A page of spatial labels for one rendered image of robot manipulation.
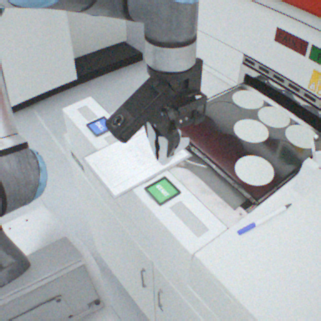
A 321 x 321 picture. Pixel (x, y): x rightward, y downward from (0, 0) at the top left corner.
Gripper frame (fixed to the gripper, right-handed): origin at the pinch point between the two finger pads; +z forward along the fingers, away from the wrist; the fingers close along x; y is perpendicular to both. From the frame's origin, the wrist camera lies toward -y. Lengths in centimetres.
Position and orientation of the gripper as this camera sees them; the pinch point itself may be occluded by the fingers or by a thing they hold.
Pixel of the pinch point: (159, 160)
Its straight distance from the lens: 62.4
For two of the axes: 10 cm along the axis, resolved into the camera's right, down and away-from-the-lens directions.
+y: 8.1, -4.2, 4.1
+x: -5.9, -5.8, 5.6
